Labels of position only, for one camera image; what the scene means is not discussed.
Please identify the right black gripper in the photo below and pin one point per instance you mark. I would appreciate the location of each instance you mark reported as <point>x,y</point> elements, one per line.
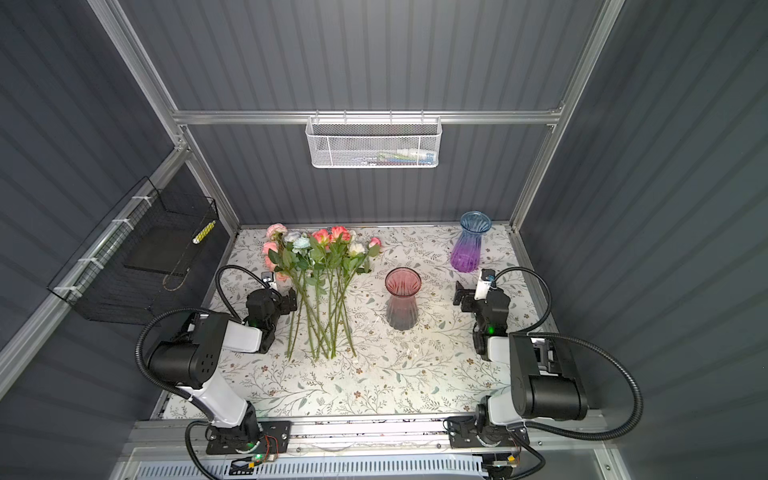
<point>471,300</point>

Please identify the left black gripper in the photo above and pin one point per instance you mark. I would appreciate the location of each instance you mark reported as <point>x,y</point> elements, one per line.
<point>283,302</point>

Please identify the pink rose stem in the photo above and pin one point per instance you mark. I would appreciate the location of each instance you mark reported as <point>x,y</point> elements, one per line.
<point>340,241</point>
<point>323,286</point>

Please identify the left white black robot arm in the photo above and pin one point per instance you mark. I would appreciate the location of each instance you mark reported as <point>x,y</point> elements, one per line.
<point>188,364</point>

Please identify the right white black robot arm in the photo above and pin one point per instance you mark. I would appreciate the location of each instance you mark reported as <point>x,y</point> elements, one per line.
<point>544,380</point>

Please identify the blue purple glass vase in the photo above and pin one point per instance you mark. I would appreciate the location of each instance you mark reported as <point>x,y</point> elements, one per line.
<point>466,253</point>

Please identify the red pink glass vase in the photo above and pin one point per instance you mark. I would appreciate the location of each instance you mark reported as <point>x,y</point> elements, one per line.
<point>402,284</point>

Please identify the pale pink flower spray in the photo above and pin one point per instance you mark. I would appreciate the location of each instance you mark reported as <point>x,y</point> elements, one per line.
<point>283,251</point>

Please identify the floral patterned table mat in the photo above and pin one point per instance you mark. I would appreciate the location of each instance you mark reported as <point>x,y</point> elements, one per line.
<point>430,368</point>

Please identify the yellow green marker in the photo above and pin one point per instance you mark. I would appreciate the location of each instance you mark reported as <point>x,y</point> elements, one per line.
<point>203,232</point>

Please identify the white pink bud spray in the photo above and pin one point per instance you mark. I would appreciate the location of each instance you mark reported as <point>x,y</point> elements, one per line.
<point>347,257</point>

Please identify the pens in white basket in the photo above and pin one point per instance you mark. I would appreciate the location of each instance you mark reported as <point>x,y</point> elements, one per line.
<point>401,157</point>

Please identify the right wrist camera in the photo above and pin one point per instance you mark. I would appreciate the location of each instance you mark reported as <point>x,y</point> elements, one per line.
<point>484,284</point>

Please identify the black wire basket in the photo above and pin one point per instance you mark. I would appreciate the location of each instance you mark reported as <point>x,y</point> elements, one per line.
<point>144,262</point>

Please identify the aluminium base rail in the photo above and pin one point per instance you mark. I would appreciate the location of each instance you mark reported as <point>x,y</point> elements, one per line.
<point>313,436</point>

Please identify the white wire mesh basket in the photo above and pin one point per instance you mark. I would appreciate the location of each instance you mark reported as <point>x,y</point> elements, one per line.
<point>339,145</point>

